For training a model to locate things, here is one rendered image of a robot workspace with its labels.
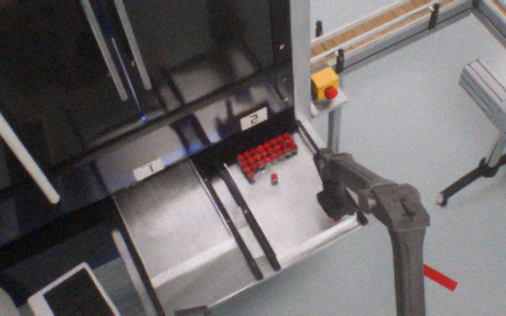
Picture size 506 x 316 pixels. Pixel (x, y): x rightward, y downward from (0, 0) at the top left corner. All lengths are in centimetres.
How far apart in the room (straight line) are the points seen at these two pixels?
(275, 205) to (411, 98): 145
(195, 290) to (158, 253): 16
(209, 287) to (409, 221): 79
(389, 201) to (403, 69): 210
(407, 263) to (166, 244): 87
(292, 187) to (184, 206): 33
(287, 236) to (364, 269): 96
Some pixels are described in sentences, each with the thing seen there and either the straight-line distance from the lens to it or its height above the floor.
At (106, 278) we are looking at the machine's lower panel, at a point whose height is 50.
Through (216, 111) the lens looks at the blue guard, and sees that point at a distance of 192.
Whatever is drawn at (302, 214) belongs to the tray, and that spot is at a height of 88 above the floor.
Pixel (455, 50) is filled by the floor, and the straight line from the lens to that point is 355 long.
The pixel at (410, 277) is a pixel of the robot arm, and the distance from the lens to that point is 138.
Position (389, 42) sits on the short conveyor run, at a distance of 235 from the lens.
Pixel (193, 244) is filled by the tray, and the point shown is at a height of 88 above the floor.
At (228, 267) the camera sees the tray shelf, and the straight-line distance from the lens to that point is 198.
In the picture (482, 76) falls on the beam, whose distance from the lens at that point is 277.
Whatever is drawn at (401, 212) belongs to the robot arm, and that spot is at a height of 150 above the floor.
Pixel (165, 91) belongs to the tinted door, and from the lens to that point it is 178.
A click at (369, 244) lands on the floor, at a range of 296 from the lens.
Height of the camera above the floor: 271
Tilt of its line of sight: 59 degrees down
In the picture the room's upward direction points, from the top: 8 degrees counter-clockwise
